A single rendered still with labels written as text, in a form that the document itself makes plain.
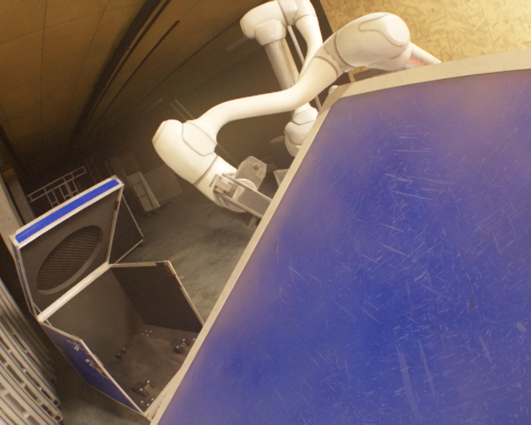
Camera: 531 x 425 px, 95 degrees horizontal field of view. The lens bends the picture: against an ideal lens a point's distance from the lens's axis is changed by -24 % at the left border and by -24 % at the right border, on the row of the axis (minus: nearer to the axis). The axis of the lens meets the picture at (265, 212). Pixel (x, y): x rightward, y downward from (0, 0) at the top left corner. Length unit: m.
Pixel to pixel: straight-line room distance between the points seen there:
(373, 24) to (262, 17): 0.67
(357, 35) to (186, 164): 0.56
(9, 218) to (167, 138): 4.58
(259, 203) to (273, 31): 0.92
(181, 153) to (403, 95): 0.56
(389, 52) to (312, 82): 0.25
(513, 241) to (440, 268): 0.06
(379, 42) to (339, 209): 0.60
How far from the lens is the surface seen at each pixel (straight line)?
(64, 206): 2.28
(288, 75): 1.45
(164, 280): 2.74
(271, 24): 1.42
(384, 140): 0.34
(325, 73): 0.97
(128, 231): 6.88
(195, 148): 0.79
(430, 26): 3.04
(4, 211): 5.24
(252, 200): 0.67
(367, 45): 0.88
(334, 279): 0.29
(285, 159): 3.83
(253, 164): 0.73
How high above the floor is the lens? 1.77
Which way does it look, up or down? 18 degrees down
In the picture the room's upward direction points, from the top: 22 degrees counter-clockwise
